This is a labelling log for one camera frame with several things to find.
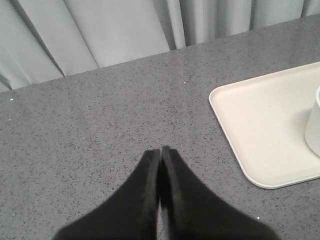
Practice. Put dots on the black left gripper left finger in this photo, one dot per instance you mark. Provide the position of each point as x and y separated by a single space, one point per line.
129 214

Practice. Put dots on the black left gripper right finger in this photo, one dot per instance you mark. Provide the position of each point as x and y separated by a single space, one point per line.
194 212

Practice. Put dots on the white smiley mug black handle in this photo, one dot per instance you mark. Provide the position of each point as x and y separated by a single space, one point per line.
312 130

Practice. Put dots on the cream rectangular tray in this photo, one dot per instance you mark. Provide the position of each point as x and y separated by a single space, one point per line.
264 120

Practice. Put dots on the grey pleated curtain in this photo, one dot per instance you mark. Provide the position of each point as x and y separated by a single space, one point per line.
43 40

